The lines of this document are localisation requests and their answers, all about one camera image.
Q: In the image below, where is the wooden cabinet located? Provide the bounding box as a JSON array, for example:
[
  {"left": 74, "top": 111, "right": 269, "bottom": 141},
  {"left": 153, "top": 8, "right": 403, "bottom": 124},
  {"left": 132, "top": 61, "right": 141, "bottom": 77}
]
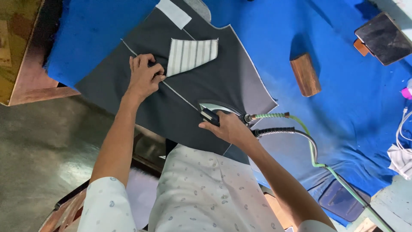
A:
[{"left": 0, "top": 0, "right": 81, "bottom": 107}]

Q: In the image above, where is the blue ironing table cloth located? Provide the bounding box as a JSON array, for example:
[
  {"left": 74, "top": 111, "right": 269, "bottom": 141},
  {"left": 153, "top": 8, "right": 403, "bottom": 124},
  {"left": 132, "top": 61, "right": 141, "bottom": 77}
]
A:
[{"left": 43, "top": 0, "right": 412, "bottom": 227}]

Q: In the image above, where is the white cable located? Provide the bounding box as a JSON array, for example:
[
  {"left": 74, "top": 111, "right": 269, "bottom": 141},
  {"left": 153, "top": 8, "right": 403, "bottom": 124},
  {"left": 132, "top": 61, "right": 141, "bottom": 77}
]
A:
[{"left": 395, "top": 107, "right": 412, "bottom": 151}]

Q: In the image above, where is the white cloth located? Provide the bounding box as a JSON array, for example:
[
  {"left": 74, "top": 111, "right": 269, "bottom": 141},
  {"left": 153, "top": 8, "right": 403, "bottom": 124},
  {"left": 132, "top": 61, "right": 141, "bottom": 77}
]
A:
[{"left": 387, "top": 144, "right": 412, "bottom": 181}]

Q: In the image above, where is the person's right hand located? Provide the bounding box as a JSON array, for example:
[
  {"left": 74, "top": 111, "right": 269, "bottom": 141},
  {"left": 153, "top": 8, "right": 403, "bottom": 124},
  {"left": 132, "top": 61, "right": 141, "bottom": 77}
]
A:
[{"left": 198, "top": 110, "right": 257, "bottom": 150}]

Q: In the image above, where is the silver steam iron black handle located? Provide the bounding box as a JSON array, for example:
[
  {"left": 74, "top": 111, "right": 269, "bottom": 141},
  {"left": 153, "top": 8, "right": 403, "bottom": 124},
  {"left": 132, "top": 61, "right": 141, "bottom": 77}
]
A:
[{"left": 197, "top": 102, "right": 258, "bottom": 128}]

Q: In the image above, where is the person's left hand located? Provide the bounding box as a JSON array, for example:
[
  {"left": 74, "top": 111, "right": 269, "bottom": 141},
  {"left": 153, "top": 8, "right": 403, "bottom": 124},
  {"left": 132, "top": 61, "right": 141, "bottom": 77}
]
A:
[{"left": 126, "top": 53, "right": 167, "bottom": 101}]

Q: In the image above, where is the white interfacing strip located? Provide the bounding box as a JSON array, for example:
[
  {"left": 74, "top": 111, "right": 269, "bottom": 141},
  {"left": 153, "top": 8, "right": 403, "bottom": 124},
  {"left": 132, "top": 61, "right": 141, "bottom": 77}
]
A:
[{"left": 155, "top": 0, "right": 192, "bottom": 30}]

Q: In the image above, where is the wooden chair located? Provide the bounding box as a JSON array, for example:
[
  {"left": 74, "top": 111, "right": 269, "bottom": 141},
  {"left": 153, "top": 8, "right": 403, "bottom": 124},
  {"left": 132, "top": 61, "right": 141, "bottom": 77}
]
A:
[{"left": 38, "top": 179, "right": 91, "bottom": 232}]

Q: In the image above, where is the striped white pocket lining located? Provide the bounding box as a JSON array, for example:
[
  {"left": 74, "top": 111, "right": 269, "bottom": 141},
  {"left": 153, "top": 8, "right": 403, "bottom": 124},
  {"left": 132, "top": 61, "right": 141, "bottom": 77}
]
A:
[{"left": 166, "top": 38, "right": 219, "bottom": 77}]

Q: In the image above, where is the dark iron rest pad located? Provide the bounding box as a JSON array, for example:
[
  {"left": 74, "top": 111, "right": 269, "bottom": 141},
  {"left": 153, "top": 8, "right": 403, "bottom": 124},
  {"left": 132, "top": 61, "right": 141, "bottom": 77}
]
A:
[{"left": 318, "top": 179, "right": 371, "bottom": 222}]

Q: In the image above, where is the orange phone stand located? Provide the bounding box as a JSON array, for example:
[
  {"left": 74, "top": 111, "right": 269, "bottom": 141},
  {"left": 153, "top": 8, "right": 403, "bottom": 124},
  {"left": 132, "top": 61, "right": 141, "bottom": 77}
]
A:
[{"left": 353, "top": 39, "right": 371, "bottom": 57}]

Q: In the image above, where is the grey iron power cord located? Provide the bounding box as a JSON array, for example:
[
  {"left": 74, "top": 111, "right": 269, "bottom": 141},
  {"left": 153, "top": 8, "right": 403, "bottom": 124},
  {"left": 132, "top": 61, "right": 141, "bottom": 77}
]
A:
[{"left": 252, "top": 127, "right": 319, "bottom": 163}]

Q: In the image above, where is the black smartphone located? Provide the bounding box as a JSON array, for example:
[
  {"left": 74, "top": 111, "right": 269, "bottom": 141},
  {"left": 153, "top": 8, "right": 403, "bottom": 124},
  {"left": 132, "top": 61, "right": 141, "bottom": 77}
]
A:
[{"left": 354, "top": 12, "right": 412, "bottom": 66}]

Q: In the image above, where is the light grey fabric piece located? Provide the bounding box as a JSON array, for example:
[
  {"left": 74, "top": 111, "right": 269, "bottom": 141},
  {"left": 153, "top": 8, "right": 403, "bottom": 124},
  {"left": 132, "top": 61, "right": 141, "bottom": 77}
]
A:
[{"left": 183, "top": 0, "right": 212, "bottom": 23}]

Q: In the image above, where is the dark grey fabric piece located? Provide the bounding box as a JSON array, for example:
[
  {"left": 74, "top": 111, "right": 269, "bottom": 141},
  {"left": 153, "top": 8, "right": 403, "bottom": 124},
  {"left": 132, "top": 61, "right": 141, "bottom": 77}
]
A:
[{"left": 75, "top": 0, "right": 279, "bottom": 165}]

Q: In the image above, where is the person's white patterned shirt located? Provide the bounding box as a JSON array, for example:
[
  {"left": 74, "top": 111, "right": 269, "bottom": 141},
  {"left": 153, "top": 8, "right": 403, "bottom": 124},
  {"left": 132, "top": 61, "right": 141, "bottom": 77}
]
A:
[{"left": 77, "top": 143, "right": 338, "bottom": 232}]

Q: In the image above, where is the wooden pressing block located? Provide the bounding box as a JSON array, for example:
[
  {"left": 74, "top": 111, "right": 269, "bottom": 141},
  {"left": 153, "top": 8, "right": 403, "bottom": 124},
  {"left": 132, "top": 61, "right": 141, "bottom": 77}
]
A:
[{"left": 289, "top": 52, "right": 322, "bottom": 98}]

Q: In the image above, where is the green steam hose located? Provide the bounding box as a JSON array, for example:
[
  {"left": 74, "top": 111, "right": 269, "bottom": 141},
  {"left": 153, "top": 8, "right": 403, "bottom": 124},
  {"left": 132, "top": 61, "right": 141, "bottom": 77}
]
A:
[{"left": 248, "top": 112, "right": 397, "bottom": 232}]

